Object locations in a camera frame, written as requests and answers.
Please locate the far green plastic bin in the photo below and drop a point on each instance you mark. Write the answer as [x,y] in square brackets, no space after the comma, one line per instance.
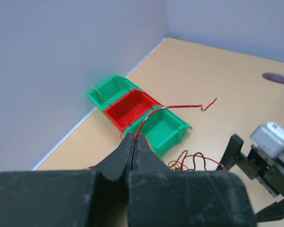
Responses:
[110,91]

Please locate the red plastic bin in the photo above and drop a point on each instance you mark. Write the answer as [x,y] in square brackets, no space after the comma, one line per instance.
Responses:
[128,109]

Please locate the near green plastic bin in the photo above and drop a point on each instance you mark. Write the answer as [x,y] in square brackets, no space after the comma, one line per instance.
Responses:
[163,129]

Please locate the green plastic bin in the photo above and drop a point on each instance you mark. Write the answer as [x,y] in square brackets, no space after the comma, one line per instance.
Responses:
[110,91]
[163,129]

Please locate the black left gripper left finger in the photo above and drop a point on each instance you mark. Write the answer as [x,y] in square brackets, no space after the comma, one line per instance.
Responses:
[96,197]

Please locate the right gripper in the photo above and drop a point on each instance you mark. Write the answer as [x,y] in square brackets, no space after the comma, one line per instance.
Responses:
[256,165]

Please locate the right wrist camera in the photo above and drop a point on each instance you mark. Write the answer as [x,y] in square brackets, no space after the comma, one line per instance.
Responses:
[269,138]

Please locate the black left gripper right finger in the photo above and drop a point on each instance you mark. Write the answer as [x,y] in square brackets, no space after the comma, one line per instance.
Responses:
[160,197]

